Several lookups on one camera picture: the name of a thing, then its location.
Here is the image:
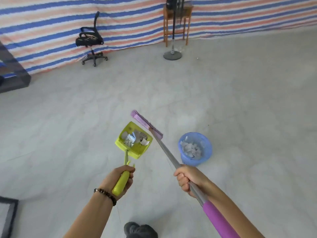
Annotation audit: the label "person's right hand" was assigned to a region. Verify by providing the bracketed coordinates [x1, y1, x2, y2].
[173, 164, 211, 199]

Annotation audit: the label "person's left hand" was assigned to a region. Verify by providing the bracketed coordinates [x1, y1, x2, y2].
[99, 165, 136, 201]

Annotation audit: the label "purple broom with metal pole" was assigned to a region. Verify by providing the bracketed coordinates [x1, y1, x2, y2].
[131, 110, 241, 238]

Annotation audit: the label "yellow-green plastic dustpan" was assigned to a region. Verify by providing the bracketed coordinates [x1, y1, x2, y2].
[112, 121, 154, 197]

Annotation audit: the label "person's left forearm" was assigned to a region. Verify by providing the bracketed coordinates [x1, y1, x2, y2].
[63, 193, 116, 238]

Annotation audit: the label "person's right forearm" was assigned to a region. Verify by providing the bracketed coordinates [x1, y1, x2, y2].
[199, 180, 266, 238]

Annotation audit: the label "blue plastic waste basket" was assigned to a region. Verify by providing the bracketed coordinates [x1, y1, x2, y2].
[177, 132, 213, 167]

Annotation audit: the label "paper scraps in dustpan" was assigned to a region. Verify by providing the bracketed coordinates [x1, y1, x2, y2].
[123, 130, 150, 148]

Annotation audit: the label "paper scraps in basket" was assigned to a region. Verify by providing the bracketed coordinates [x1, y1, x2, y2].
[180, 136, 202, 159]

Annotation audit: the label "person's dark shoe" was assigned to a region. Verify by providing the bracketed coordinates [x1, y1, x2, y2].
[123, 222, 159, 238]

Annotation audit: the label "floor stand with round base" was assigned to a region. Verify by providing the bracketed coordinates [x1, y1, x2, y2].
[163, 5, 183, 61]

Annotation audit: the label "black office swivel chair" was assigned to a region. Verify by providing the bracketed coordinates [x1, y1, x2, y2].
[75, 11, 108, 67]

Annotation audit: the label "striped tarpaulin sheet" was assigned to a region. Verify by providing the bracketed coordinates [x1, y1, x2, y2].
[0, 0, 317, 80]

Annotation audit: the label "brown wooden side table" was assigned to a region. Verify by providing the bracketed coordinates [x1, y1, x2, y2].
[163, 3, 194, 47]

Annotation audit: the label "black bag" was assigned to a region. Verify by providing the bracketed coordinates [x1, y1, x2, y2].
[166, 0, 186, 10]

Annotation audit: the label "dark beaded bracelet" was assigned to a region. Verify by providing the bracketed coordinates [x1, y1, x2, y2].
[94, 188, 117, 206]

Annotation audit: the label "black metal frame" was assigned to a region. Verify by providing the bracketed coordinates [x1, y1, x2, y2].
[0, 196, 20, 238]

